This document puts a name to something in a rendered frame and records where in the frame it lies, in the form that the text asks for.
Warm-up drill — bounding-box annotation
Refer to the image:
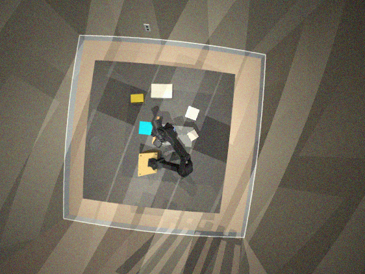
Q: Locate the white flat pad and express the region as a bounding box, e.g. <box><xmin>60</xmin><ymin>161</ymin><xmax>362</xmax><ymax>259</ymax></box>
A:
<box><xmin>185</xmin><ymin>106</ymin><xmax>199</xmax><ymax>120</ymax></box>

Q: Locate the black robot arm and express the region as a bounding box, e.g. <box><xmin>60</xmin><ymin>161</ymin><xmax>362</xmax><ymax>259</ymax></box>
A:
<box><xmin>148</xmin><ymin>119</ymin><xmax>193</xmax><ymax>177</ymax></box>

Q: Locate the white square pad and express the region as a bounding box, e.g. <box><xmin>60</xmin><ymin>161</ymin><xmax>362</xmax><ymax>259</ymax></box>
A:
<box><xmin>187</xmin><ymin>130</ymin><xmax>199</xmax><ymax>141</ymax></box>

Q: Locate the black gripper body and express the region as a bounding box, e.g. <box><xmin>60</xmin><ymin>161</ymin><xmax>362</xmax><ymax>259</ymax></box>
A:
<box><xmin>153</xmin><ymin>123</ymin><xmax>174</xmax><ymax>148</ymax></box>

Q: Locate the white flat box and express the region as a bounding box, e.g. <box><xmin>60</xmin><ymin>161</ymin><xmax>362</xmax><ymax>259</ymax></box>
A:
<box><xmin>151</xmin><ymin>84</ymin><xmax>172</xmax><ymax>99</ymax></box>

